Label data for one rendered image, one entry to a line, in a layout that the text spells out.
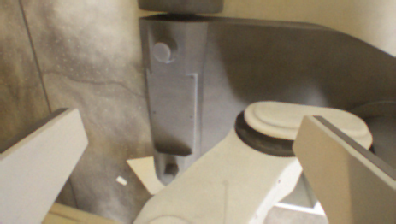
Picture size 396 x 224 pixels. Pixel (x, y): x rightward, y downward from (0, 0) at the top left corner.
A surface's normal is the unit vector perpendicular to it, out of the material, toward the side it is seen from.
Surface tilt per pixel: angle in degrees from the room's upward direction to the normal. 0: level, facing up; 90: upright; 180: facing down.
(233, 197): 90
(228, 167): 90
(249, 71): 0
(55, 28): 0
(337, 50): 0
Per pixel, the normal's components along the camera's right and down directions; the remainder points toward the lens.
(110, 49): -0.19, 0.50
